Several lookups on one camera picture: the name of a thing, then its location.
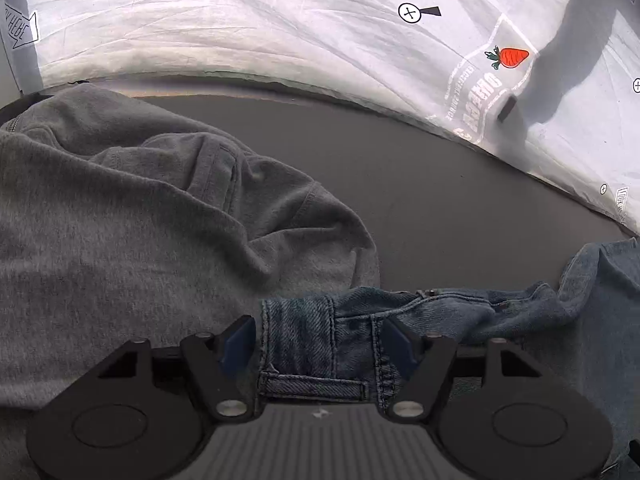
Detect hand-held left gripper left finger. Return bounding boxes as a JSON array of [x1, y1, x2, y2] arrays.
[[97, 314, 259, 424]]

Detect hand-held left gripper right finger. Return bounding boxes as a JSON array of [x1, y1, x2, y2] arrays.
[[381, 316, 544, 424]]

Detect blue denim jeans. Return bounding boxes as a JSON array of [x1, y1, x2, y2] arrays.
[[257, 237, 640, 473]]

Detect grey t-shirt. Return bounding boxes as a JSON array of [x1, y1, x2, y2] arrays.
[[0, 82, 382, 413]]

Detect white printed sheet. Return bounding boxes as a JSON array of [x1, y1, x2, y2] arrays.
[[0, 0, 640, 239]]

